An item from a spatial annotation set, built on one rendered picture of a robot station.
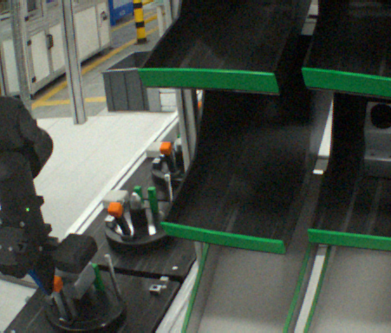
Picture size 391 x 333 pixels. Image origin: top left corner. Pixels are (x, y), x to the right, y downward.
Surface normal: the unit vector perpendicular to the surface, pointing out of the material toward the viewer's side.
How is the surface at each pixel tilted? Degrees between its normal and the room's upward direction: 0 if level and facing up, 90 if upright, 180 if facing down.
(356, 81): 115
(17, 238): 22
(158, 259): 0
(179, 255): 0
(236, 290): 45
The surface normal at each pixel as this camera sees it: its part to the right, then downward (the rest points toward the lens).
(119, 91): -0.30, 0.43
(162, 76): -0.37, 0.76
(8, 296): -0.11, -0.90
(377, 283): -0.40, -0.33
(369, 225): -0.29, -0.64
